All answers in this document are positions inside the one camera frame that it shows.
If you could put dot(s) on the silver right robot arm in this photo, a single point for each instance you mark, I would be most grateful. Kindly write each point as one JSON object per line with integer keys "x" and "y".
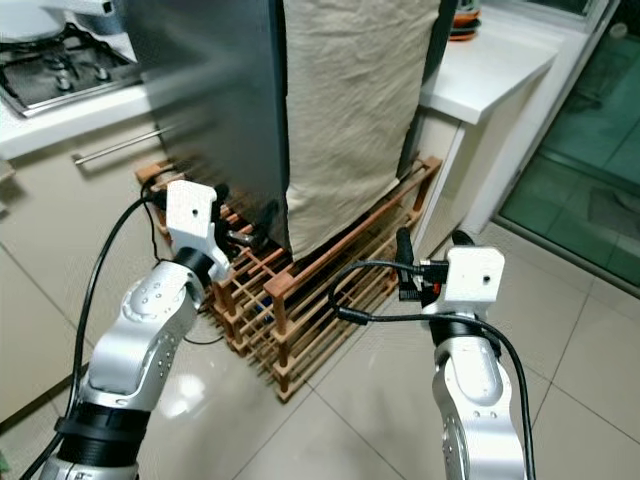
{"x": 470, "y": 400}

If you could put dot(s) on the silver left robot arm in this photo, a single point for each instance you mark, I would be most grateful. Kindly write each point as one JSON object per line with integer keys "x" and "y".
{"x": 150, "y": 340}

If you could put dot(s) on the dark grey fridge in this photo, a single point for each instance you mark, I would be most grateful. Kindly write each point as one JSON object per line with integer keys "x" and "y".
{"x": 210, "y": 100}

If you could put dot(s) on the wooden slatted rack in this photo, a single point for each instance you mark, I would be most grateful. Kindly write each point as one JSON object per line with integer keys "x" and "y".
{"x": 300, "y": 300}

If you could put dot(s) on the green-tinted glass door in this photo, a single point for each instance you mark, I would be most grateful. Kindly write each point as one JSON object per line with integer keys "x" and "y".
{"x": 580, "y": 170}

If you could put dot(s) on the beige cloth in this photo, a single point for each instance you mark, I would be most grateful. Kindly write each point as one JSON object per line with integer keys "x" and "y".
{"x": 360, "y": 100}

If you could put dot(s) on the white kitchen counter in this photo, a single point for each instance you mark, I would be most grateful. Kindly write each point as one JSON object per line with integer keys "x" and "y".
{"x": 490, "y": 70}

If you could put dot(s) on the steel gas stove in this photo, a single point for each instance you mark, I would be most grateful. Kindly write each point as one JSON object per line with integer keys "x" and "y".
{"x": 60, "y": 70}

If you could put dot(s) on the stacked orange bowls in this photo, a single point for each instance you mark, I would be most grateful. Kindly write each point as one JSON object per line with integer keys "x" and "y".
{"x": 463, "y": 25}

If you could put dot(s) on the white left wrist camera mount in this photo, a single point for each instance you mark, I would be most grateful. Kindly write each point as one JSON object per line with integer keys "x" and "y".
{"x": 195, "y": 215}

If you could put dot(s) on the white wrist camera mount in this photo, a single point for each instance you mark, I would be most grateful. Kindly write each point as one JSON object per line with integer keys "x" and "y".
{"x": 195, "y": 215}
{"x": 475, "y": 275}

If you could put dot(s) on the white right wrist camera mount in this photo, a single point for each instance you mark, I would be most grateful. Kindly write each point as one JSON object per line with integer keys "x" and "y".
{"x": 475, "y": 275}

